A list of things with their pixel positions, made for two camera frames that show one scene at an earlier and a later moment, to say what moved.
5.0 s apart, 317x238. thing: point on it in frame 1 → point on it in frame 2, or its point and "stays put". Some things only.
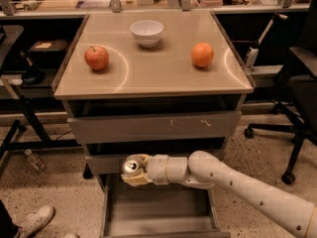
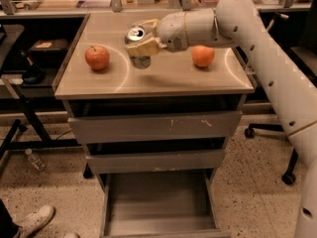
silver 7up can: (131, 166) → (133, 35)
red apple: (97, 58) stays put
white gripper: (157, 169) → (171, 31)
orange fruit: (202, 55) stays put
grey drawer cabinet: (154, 82) stays put
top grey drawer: (97, 129) stays put
